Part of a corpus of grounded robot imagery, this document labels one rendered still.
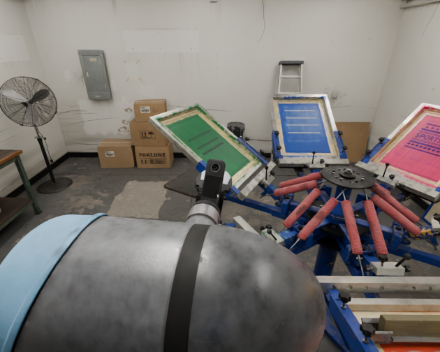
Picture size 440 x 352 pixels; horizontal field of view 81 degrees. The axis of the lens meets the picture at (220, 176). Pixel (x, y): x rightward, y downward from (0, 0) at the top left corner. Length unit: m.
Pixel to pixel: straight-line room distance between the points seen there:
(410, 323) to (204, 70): 4.24
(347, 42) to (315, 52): 0.51
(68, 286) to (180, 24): 4.61
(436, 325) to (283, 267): 1.08
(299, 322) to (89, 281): 0.13
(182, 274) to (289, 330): 0.07
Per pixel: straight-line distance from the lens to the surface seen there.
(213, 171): 0.62
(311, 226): 1.55
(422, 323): 1.22
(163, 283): 0.17
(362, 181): 1.70
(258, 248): 0.18
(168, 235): 0.19
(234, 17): 4.68
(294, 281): 0.19
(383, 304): 1.34
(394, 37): 5.40
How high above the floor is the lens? 2.02
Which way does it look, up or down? 27 degrees down
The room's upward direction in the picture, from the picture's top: straight up
